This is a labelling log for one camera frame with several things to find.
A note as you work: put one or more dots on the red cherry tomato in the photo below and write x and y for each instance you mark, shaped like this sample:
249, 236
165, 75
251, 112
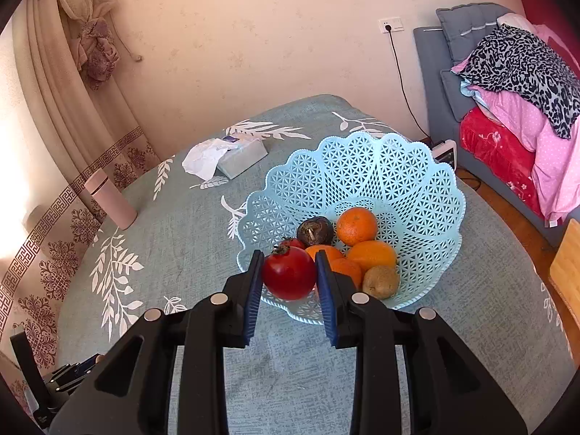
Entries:
289, 273
288, 242

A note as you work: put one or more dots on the orange tangerine front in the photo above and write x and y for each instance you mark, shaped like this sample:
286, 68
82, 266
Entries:
348, 268

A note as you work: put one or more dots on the red floral blanket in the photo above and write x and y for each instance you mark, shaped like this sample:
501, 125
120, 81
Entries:
495, 146

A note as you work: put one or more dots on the small smooth orange tangerine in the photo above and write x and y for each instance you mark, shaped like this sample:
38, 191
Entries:
326, 252

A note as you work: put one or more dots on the rough orange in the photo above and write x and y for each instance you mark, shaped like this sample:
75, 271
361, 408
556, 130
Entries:
356, 224

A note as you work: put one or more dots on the patterned beige curtain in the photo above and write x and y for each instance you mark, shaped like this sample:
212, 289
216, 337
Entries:
63, 117

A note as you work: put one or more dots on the teal leaf-print tablecloth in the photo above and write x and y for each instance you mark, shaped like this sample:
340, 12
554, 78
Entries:
290, 380

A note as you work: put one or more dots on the leopard print cloth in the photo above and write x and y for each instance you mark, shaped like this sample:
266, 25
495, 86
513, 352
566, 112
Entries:
514, 60

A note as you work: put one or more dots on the pink thermos bottle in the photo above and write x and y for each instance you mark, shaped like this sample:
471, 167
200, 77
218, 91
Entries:
110, 199

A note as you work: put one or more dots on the white space heater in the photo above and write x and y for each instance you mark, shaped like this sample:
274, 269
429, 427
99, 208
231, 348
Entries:
446, 152

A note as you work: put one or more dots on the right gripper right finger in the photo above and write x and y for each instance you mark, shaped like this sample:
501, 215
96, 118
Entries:
449, 390

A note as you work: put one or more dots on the dark passion fruit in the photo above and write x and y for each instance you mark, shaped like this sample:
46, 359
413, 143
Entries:
315, 231

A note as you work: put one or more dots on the brown kiwi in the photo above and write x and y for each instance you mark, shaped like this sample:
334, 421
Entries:
381, 282

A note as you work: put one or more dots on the pink blanket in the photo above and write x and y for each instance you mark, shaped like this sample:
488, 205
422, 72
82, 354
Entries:
556, 168

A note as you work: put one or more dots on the tissue pack with white tissue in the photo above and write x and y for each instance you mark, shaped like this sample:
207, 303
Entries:
230, 155

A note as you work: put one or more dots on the grey blue sofa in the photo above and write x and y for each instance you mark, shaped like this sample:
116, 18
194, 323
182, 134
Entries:
442, 47

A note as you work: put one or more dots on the white wall socket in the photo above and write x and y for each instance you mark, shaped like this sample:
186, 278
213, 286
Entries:
391, 25

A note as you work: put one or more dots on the light blue lace basket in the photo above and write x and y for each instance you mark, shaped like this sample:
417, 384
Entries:
366, 201

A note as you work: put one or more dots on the large smooth orange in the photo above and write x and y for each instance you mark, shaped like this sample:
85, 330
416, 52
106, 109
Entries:
369, 254

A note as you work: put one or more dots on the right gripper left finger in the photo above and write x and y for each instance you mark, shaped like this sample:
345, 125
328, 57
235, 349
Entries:
129, 391

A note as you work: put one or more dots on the wooden stool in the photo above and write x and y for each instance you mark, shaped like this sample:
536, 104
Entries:
565, 269

